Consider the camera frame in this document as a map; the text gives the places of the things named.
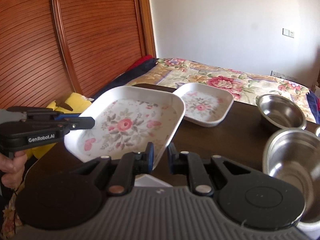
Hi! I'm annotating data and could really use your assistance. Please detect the wall power strip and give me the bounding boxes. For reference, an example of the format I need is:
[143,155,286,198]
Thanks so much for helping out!
[271,70,297,81]

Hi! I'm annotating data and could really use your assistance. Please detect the steel bowl far right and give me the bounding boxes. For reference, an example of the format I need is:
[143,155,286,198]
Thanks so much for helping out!
[315,126,320,137]

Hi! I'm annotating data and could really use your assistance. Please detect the floral square plate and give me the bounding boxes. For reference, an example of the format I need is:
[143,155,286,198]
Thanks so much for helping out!
[135,174,172,187]
[64,86,185,167]
[173,83,234,127]

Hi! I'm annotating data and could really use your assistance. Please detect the small steel bowl back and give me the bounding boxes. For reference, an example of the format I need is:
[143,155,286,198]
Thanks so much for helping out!
[256,94,307,131]

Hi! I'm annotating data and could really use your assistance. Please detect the floral bed quilt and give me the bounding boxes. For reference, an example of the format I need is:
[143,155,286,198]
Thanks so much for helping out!
[127,58,319,124]

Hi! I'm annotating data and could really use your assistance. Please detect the white wall switch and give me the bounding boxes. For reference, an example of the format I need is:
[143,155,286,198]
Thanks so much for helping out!
[283,28,294,38]

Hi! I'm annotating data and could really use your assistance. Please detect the yellow plush toy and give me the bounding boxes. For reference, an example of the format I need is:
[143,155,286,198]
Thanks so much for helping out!
[24,92,94,160]

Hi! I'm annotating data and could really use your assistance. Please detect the person's left hand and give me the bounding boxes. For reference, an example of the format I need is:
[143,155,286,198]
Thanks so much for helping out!
[1,151,28,189]

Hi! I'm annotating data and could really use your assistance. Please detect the wooden slatted wardrobe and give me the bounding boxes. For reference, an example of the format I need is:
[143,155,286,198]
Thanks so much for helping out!
[1,0,156,108]

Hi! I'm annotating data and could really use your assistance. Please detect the floral square plate back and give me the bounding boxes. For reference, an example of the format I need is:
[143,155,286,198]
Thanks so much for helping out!
[173,83,234,127]

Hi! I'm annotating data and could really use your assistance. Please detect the red and navy folded cloth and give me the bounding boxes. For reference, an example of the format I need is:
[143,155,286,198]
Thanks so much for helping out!
[91,55,157,99]

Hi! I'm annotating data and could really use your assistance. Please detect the large steel bowl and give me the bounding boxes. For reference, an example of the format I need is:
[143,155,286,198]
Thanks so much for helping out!
[263,129,319,238]

